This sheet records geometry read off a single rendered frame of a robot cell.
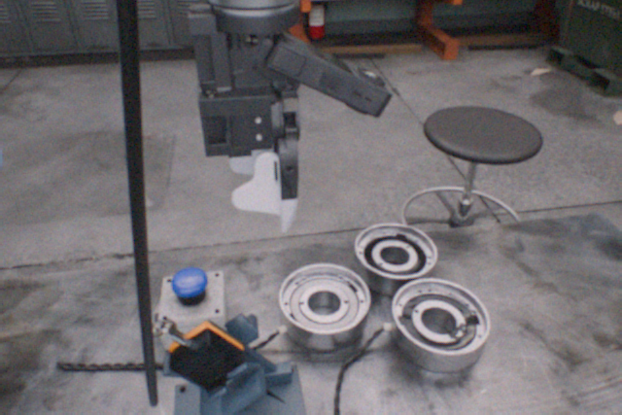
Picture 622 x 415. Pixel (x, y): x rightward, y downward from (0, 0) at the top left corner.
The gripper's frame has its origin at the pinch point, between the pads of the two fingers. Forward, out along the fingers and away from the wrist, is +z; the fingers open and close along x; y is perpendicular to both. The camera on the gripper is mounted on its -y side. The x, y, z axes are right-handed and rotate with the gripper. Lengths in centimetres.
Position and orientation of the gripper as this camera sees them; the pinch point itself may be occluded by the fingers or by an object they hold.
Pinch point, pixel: (287, 206)
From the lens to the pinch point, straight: 48.8
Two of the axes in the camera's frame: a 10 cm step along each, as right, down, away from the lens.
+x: 1.7, 5.5, -8.2
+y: -9.9, 0.9, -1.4
